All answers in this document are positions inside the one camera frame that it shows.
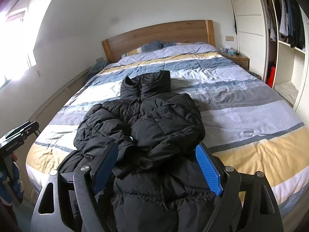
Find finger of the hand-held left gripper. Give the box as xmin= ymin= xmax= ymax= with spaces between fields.
xmin=23 ymin=120 xmax=40 ymax=137

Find person's left hand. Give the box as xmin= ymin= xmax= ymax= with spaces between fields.
xmin=0 ymin=154 xmax=25 ymax=206

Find white wardrobe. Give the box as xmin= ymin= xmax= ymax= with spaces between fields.
xmin=224 ymin=0 xmax=309 ymax=118

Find grey-blue crumpled blanket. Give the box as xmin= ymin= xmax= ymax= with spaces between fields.
xmin=86 ymin=60 xmax=110 ymax=83

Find black puffer jacket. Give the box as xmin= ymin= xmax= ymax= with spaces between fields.
xmin=58 ymin=70 xmax=242 ymax=232

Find blue striped pillow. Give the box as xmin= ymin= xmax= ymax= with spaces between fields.
xmin=121 ymin=41 xmax=165 ymax=59
xmin=163 ymin=42 xmax=208 ymax=48

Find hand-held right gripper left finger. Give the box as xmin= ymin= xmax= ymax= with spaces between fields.
xmin=31 ymin=142 xmax=119 ymax=232

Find hanging dark clothes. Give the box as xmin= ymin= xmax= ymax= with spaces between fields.
xmin=273 ymin=0 xmax=307 ymax=51

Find wooden nightstand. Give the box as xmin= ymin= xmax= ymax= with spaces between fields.
xmin=219 ymin=51 xmax=250 ymax=71

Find bed with striped duvet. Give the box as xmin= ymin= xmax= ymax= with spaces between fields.
xmin=25 ymin=43 xmax=309 ymax=214

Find wooden bed headboard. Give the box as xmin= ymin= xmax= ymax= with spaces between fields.
xmin=101 ymin=20 xmax=216 ymax=64

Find red item in wardrobe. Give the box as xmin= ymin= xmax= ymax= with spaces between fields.
xmin=267 ymin=65 xmax=276 ymax=89

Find hanging light clothes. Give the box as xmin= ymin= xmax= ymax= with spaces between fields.
xmin=262 ymin=0 xmax=277 ymax=42

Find window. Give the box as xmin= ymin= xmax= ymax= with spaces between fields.
xmin=0 ymin=7 xmax=37 ymax=89

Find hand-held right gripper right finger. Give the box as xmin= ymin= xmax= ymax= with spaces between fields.
xmin=195 ymin=143 xmax=284 ymax=232

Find white folded cloth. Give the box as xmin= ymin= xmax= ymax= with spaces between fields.
xmin=273 ymin=82 xmax=299 ymax=107

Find small items on nightstand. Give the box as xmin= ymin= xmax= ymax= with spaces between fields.
xmin=224 ymin=47 xmax=241 ymax=56

